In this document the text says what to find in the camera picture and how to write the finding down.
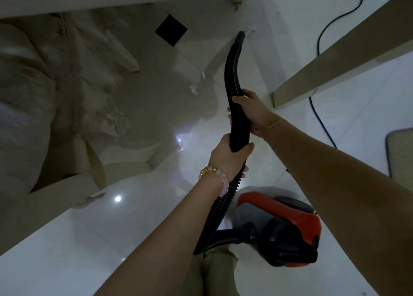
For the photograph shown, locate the person's right hand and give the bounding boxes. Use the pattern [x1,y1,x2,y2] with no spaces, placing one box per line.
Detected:
[227,89,284,138]

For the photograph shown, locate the person's left hand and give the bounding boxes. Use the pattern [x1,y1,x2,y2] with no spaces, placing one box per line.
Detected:
[209,133,255,181]

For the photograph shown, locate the black vacuum hose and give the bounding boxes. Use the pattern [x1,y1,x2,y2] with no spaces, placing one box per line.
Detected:
[193,31,255,255]

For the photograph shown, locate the person's right forearm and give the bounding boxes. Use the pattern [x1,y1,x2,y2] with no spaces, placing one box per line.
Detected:
[264,118,413,296]

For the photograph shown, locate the person's left forearm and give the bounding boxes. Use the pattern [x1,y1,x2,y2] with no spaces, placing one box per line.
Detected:
[94,176,228,296]

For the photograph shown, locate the red vacuum cleaner body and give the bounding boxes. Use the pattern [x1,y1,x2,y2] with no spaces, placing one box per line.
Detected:
[216,191,322,268]

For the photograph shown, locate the black square floor drain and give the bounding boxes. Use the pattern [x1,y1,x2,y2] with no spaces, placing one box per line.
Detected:
[155,12,188,47]

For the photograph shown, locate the beige wooden table leg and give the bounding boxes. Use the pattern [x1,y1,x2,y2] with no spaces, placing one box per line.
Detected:
[272,0,413,110]

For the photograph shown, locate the person's khaki trousers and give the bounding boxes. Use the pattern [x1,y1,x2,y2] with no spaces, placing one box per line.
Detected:
[182,250,241,296]

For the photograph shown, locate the beige floor mat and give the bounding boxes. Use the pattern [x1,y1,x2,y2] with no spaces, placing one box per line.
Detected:
[385,128,413,184]

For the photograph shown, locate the beige draped fabric cover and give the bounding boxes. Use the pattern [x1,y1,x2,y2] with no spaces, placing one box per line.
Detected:
[0,8,162,196]

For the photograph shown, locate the pink and gold bead bracelet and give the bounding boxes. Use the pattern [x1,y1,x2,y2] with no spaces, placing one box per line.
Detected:
[198,166,230,198]

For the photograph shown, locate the black power cable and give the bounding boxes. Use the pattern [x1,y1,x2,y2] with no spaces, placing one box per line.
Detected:
[308,0,367,150]

